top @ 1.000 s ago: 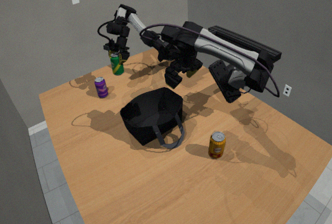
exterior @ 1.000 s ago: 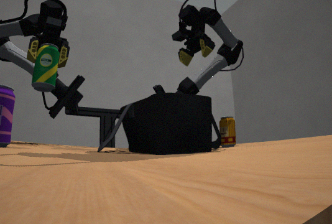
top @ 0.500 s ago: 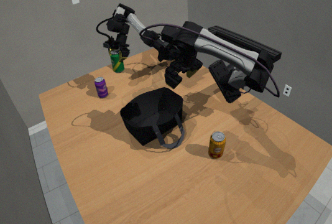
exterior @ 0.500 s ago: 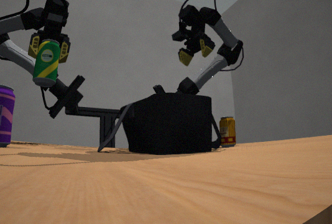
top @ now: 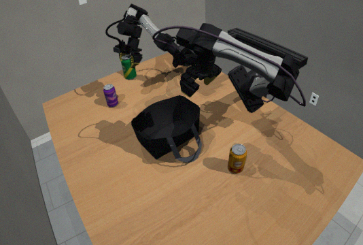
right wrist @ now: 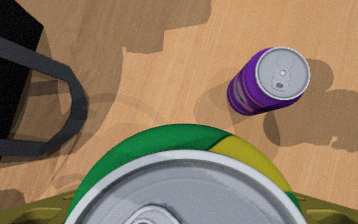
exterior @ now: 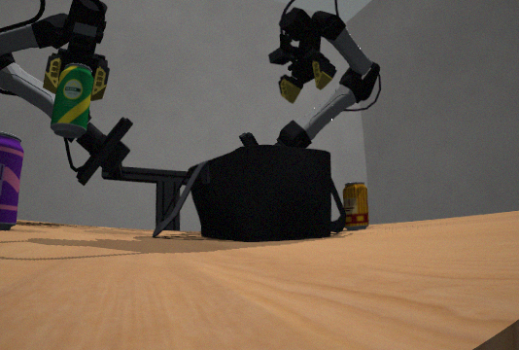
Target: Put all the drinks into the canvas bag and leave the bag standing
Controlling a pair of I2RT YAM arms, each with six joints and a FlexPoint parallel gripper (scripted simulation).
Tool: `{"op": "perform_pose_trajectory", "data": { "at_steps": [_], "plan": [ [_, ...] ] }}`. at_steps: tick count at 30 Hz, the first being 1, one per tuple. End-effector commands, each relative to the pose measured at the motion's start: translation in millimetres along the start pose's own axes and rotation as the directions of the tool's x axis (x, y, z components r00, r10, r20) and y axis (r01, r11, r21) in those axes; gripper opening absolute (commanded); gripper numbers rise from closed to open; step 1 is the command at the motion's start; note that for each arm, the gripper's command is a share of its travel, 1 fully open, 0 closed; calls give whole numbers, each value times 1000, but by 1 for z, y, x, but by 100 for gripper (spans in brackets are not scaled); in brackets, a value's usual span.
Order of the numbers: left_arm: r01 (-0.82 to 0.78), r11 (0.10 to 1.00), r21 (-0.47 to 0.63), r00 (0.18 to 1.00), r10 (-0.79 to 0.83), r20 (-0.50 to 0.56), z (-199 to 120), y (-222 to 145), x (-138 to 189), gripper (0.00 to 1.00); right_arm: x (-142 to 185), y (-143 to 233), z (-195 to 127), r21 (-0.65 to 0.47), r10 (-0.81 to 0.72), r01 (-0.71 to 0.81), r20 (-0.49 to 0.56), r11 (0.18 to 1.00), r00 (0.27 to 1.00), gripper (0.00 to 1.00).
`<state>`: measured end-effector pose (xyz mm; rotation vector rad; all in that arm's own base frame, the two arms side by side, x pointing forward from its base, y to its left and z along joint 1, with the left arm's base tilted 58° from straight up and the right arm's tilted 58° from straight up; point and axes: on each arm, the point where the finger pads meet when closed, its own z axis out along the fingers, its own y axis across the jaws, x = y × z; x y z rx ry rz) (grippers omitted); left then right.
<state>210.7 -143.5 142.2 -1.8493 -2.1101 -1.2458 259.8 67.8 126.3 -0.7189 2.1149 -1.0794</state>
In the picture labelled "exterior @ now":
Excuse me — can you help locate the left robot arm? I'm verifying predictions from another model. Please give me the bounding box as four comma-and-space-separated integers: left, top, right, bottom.
268, 8, 380, 148

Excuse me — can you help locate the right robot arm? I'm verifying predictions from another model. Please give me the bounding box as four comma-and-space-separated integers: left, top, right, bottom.
0, 0, 126, 180

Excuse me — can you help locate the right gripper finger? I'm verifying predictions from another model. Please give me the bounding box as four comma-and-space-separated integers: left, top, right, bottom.
90, 66, 107, 101
43, 58, 61, 94

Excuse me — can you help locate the green and yellow drink can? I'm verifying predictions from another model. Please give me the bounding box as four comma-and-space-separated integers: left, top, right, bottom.
51, 63, 94, 138

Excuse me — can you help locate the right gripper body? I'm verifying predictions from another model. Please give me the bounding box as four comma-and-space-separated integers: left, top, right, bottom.
46, 46, 110, 85

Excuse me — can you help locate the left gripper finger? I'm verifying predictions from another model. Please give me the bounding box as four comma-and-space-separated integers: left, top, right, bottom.
281, 79, 301, 104
312, 60, 332, 89

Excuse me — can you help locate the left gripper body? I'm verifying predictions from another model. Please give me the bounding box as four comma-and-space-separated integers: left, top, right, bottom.
278, 44, 336, 94

